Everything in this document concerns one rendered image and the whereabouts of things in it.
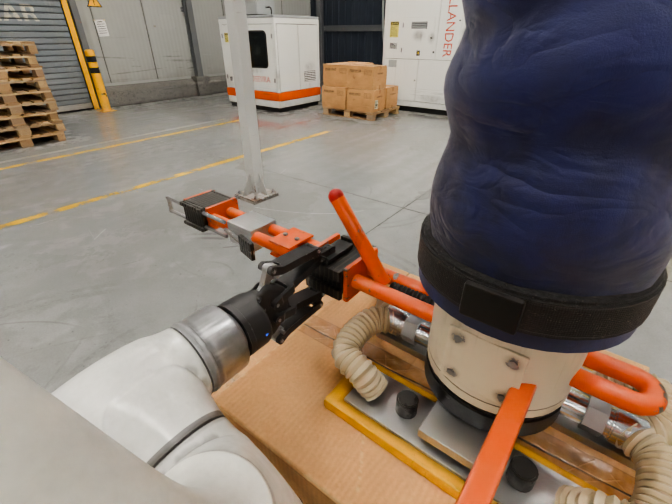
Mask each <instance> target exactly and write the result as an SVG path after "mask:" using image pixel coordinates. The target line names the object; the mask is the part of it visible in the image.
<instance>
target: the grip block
mask: <svg viewBox="0 0 672 504"><path fill-rule="evenodd" d="M338 239H340V234H339V233H335V234H334V235H332V236H330V237H329V238H327V239H325V240H324V241H322V242H320V243H319V244H317V245H315V246H318V247H322V246H324V245H325V244H331V243H333V242H334V241H336V240H338ZM341 240H344V241H347V242H349V243H352V244H353V249H351V250H350V251H348V252H347V253H345V254H344V255H342V256H341V257H339V258H338V259H336V260H335V261H333V262H332V263H331V264H329V265H326V264H324V263H322V264H321V265H320V266H319V267H318V268H317V269H315V270H314V271H313V272H312V273H311V274H310V275H309V276H308V277H307V278H306V285H308V286H310V287H312V288H314V289H316V290H318V291H320V292H322V293H324V294H326V295H328V296H330V297H332V298H334V299H336V300H338V301H340V300H341V299H342V294H343V301H345V302H348V301H349V300H350V299H352V298H353V297H354V296H355V295H357V294H358V293H359V292H360V291H359V290H357V289H355V288H353V287H352V286H351V282H352V279H353V277H354V276H355V275H356V274H360V275H362V276H365V277H367V278H369V279H372V280H374V279H373V278H372V277H370V276H368V275H367V267H366V265H365V263H364V261H363V259H362V258H361V256H360V254H359V252H358V250H357V249H356V247H355V245H354V243H353V241H352V240H351V238H350V237H349V236H346V235H342V236H341Z"/></svg>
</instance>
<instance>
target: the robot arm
mask: <svg viewBox="0 0 672 504"><path fill-rule="evenodd" d="M351 249H353V244H352V243H349V242H347V241H344V240H341V239H338V240H336V241H334V242H333V243H331V244H325V245H324V246H322V247H318V246H315V245H313V244H310V243H308V242H307V243H305V244H303V245H301V246H299V247H297V248H295V249H293V250H291V251H289V252H287V253H285V254H283V255H281V256H279V257H277V258H275V259H273V260H270V261H261V262H260V263H259V264H258V269H259V270H261V271H262V273H261V278H260V282H258V283H256V284H255V285H254V287H253V288H252V289H251V290H250V291H248V292H245V293H240V294H236V295H235V296H233V297H231V298H230V299H228V300H226V301H225V302H223V303H221V304H220V305H218V306H213V305H208V306H205V307H204V308H202V309H200V310H198V311H197V312H195V313H193V314H192V315H190V316H188V317H187V318H185V319H183V320H181V321H180V322H177V323H175V324H173V325H172V326H171V327H170V328H168V329H166V330H164V331H162V332H159V333H157V334H154V335H151V336H147V337H143V338H140V339H137V340H135V341H133V342H131V343H129V344H127V345H125V346H123V347H121V348H119V349H117V350H115V351H114V352H112V353H110V354H108V355H106V356H105V357H103V358H101V359H100V360H98V361H97V362H95V363H93V364H92V365H90V366H89V367H87V368H86V369H84V370H83V371H81V372H80V373H78V374H77V375H76V376H74V377H73V378H71V379H70V380H69V381H67V382H66V383H64V384H63V385H62V386H60V387H59V388H57V389H56V390H55V391H54V392H52V393H50V392H48V391H47V390H46V389H44V388H43V387H41V386H40V385H39V384H37V383H36V382H35V381H33V380H32V379H30V378H29V377H28V376H26V375H25V374H24V373H22V372H21V371H20V370H18V369H17V368H15V367H14V366H13V365H11V364H10V363H9V362H7V361H6V360H4V359H3V358H2V357H0V504H303V503H302V502H301V500H300V499H299V498H298V496H297V495H296V493H295V492H294V491H293V489H292V488H291V487H290V486H289V484H288V483H287V482H286V480H285V479H284V478H283V477H282V475H281V474H280V473H279V472H278V470H277V469H276V468H275V467H274V466H273V464H272V463H271V462H270V461H269V460H268V459H267V458H266V456H265V455H264V454H263V453H262V452H261V451H260V450H259V449H258V448H257V447H256V446H255V445H254V443H253V442H252V441H251V440H250V439H249V438H248V437H247V436H246V435H244V434H243V433H242V432H240V431H239V430H238V429H237V428H236V427H234V426H233V425H232V423H231V422H230V421H229V420H228V419H227V418H226V417H225V416H224V414H223V413H222V412H221V411H220V409H219V408H218V406H217V404H216V403H215V401H214V399H213V398H212V396H211V394H212V393H213V392H216V391H217V390H218V389H220V388H221V386H222V385H223V384H225V383H226V382H227V381H229V380H230V379H231V378H232V377H234V376H235V375H236V374H238V373H239V372H240V371H241V370H243V369H244V368H245V367H246V366H247V365H248V364H249V361H250V356H251V355H253V354H254V353H255V352H257V351H258V350H259V349H261V348H262V347H263V346H264V345H266V344H267V343H268V342H269V341H270V340H271V339H272V340H273V341H275V342H276V343H278V344H279V345H281V344H283V343H284V341H285V340H286V339H287V337H288V336H289V335H290V334H291V333H292V332H293V331H294V330H295V329H297V328H298V327H299V326H300V325H301V324H302V323H304V322H305V321H306V320H307V319H308V318H310V317H311V316H312V315H313V314H314V313H315V312H317V311H318V310H319V309H320V308H321V307H322V306H323V302H322V301H321V299H322V297H324V295H325V294H324V293H322V292H320V291H318V290H316V289H314V288H312V287H310V286H308V287H307V288H305V289H302V290H300V291H298V292H296V293H294V292H295V288H296V287H297V286H298V285H299V284H300V283H301V282H302V281H303V280H305V279H306V278H307V277H308V276H309V275H310V274H311V273H312V272H313V271H314V270H315V269H317V268H318V267H319V266H320V265H321V264H322V263H324V264H326V265H329V264H331V263H332V262H333V261H335V260H336V259H338V258H339V257H341V256H342V255H344V254H345V253H347V252H348V251H350V250H351ZM280 275H282V276H280ZM271 280H272V281H271ZM293 293H294V294H293ZM310 304H312V305H313V306H310Z"/></svg>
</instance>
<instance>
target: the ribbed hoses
mask: <svg viewBox="0 0 672 504"><path fill-rule="evenodd" d="M390 306H391V305H390V304H388V303H386V302H384V301H381V300H379V299H377V303H376V306H375V307H374V306H372V307H370V309H364V310H362V312H359V313H357V315H355V316H353V317H352V318H351V319H350V320H349V321H348V323H346V324H345V325H344V327H343V328H342V329H340V332H339V333H338V334H337V337H336V340H334V341H333V347H334V348H333V349H332V351H331V355H332V357H333V359H334V360H335V367H336V368H338V369H340V373H341V374H342V375H345V378H346V379H348V378H349V382H350V383H351V382H352V384H353V387H354V388H356V390H357V392H358V393H360V395H361V396H362V397H364V398H365V399H366V401H371V400H374V399H375V398H377V397H378V396H380V395H381V394H382V392H383V391H384V390H385V388H386V386H387V380H386V378H385V377H384V376H383V375H382V374H381V372H380V371H379V370H378V369H377V367H376V366H375V365H372V361H371V360H367V356H366V355H364V354H362V351H361V350H362V347H364V344H366V343H367V341H368V340H369V339H370V338H372V336H374V335H375V334H377V333H381V332H383V333H384V334H386V333H387V332H389V333H390V334H392V332H393V330H392V332H390V324H393V325H394V310H393V312H392V313H393V316H392V319H393V322H392V323H390V312H389V309H388V307H390ZM591 373H593V374H596V375H598V376H600V377H603V378H605V379H608V380H610V381H612V382H615V383H617V384H619V385H622V386H624V387H626V388H629V389H631V390H634V391H636V392H639V391H638V390H636V389H635V388H633V387H631V386H630V385H627V384H625V383H623V382H620V381H618V380H616V379H613V378H611V377H608V376H606V375H604V374H601V373H599V372H597V371H592V372H591ZM652 375H653V376H654V377H656V378H657V379H658V380H659V381H660V382H661V384H662V385H663V386H664V388H665V389H666V392H667V395H668V404H667V407H666V409H665V411H664V412H662V413H660V414H658V415H655V416H642V417H643V418H644V419H646V420H647V421H648V422H649V425H650V426H651V428H646V429H641V430H639V431H637V432H635V433H633V434H632V435H631V436H629V437H628V438H627V439H626V440H625V442H623V444H622V445H620V446H618V443H617V440H616V443H615V446H616V448H619V449H623V452H624V454H625V456H628V457H630V459H631V461H632V462H633V464H634V466H635V469H634V470H635V471H636V473H635V477H636V479H635V486H634V490H633V493H632V494H633V495H631V498H630V499H629V501H628V500H627V499H625V498H624V499H623V500H621V501H620V500H619V499H618V497H616V496H615V495H611V496H607V495H606V494H605V493H604V492H602V491H600V490H597V491H596V492H595V491H594V490H593V489H589V488H582V487H579V486H577V487H575V486H571V485H569V486H568V485H565V484H564V485H562V486H560V487H559V488H558V490H557V492H556V494H555V504H672V385H671V383H670V382H669V381H667V380H666V379H662V378H659V377H658V376H657V375H656V374H652Z"/></svg>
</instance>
